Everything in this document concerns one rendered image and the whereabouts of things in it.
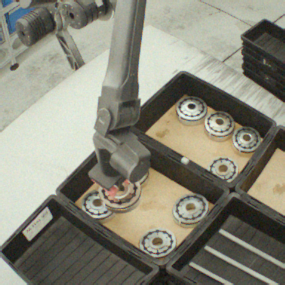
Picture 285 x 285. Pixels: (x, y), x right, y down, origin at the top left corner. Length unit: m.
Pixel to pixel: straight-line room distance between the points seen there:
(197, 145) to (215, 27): 1.97
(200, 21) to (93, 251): 2.40
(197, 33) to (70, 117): 1.67
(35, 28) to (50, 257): 1.09
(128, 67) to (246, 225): 0.62
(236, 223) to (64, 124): 0.80
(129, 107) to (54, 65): 2.26
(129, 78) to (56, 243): 0.61
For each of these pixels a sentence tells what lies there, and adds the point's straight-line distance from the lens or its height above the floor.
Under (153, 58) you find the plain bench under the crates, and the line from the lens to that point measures 2.01.
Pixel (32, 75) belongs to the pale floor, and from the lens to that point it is 3.22.
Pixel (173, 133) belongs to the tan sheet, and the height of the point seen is 0.83.
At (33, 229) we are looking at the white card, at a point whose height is 0.89.
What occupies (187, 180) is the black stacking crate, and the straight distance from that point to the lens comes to 1.38.
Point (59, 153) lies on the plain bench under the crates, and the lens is 1.73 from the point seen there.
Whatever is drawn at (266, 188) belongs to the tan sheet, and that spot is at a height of 0.83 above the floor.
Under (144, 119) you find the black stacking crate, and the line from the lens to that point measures 1.51.
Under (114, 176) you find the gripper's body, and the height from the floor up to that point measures 1.13.
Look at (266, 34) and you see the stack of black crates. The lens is 2.57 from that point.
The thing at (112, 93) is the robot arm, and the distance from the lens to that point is 0.96.
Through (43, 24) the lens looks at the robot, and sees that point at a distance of 2.05.
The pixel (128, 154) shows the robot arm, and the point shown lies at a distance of 0.98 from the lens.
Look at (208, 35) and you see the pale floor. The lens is 3.28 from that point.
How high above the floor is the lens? 2.01
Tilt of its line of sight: 50 degrees down
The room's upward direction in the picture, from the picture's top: 9 degrees counter-clockwise
